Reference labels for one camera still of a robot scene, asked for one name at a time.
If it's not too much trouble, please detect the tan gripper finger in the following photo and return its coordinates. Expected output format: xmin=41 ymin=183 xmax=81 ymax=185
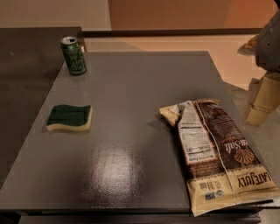
xmin=244 ymin=71 xmax=280 ymax=126

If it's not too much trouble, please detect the brown chip bag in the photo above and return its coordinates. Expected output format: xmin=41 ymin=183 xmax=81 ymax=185
xmin=160 ymin=99 xmax=279 ymax=216

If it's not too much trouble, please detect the green yellow sponge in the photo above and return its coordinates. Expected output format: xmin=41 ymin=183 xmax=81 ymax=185
xmin=46 ymin=105 xmax=93 ymax=132

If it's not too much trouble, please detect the green soda can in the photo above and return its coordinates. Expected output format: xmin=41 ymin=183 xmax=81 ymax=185
xmin=60 ymin=36 xmax=87 ymax=75

